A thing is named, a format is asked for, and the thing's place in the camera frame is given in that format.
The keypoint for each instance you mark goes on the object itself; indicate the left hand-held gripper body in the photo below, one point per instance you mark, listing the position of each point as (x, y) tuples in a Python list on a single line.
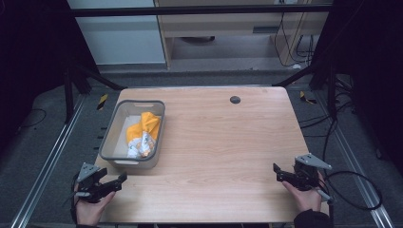
[(87, 173)]

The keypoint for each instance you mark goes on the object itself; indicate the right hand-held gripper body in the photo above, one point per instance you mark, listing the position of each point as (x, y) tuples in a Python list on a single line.
[(306, 172)]

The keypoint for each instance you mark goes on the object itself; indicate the person's right hand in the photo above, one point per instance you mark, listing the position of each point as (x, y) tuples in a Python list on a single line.
[(304, 198)]

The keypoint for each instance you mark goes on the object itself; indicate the person's left hand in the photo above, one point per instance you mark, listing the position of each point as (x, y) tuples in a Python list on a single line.
[(90, 211)]

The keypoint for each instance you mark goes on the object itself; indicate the grey plastic basket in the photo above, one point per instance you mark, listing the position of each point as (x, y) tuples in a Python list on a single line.
[(118, 139)]

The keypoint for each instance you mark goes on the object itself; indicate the yellow and white crumpled bag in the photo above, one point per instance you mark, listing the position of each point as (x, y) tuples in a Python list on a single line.
[(144, 133)]

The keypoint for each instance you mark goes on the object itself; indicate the yellow and black tape marker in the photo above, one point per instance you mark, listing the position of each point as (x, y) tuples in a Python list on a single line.
[(306, 98), (102, 102)]

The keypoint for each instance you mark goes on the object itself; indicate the black curtain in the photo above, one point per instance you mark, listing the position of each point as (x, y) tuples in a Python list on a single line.
[(31, 50), (374, 63)]

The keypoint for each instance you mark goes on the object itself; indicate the white cabinet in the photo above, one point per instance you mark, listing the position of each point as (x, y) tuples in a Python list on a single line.
[(120, 38)]

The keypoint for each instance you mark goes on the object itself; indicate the light wooden desk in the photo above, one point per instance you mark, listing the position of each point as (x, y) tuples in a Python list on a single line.
[(221, 23)]

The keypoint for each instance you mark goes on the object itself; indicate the aluminium floor rail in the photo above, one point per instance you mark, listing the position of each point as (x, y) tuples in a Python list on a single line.
[(47, 161), (358, 171)]

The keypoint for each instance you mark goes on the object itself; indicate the black metal frame stand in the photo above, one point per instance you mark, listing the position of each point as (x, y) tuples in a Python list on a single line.
[(331, 91), (69, 95)]

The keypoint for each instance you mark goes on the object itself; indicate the black horizontal frame bar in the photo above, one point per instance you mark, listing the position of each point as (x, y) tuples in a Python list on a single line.
[(196, 10)]

